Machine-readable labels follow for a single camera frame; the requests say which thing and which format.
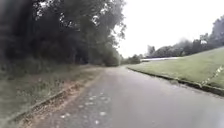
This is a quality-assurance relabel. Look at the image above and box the grey stone kerb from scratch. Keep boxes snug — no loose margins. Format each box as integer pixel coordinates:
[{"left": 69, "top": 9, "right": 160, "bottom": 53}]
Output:
[{"left": 4, "top": 71, "right": 104, "bottom": 126}]

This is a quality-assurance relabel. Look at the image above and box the round dark bush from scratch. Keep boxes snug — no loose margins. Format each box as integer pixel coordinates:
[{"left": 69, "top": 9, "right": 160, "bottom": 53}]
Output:
[{"left": 121, "top": 54, "right": 142, "bottom": 65}]

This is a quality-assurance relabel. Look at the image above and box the weedy grass verge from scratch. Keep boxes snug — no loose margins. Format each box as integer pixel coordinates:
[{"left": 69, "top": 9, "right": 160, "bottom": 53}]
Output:
[{"left": 0, "top": 63, "right": 105, "bottom": 124}]

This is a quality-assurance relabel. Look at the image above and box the distant row of trees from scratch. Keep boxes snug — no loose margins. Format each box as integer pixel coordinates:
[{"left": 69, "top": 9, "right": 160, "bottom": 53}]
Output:
[{"left": 143, "top": 14, "right": 224, "bottom": 59}]

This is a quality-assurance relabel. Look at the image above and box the long low white building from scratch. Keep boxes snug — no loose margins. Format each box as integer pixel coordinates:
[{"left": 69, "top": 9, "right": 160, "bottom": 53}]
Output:
[{"left": 140, "top": 56, "right": 183, "bottom": 63}]

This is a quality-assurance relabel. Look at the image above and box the dense wood of trees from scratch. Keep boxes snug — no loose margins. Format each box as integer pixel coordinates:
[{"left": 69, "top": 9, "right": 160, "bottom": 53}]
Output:
[{"left": 0, "top": 0, "right": 128, "bottom": 73}]

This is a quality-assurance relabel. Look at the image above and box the grey asphalt road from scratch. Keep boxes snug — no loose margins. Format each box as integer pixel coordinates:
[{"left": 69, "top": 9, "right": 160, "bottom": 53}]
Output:
[{"left": 31, "top": 65, "right": 224, "bottom": 128}]

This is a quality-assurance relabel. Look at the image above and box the dark kerb beside lawn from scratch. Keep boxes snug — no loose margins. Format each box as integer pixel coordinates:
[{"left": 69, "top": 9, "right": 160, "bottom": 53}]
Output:
[{"left": 126, "top": 67, "right": 224, "bottom": 98}]

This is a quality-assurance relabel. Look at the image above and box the mown grass lawn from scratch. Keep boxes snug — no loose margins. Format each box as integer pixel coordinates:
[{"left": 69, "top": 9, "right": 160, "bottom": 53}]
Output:
[{"left": 128, "top": 46, "right": 224, "bottom": 89}]

